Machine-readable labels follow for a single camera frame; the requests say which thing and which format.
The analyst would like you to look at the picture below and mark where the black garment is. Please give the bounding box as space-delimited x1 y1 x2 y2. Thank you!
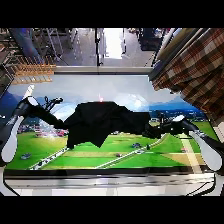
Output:
63 101 162 150

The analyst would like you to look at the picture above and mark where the checked shirt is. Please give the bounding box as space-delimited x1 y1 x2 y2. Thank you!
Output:
148 28 224 125

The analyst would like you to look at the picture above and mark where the silver frame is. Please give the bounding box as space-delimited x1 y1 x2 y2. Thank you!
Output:
0 166 224 197

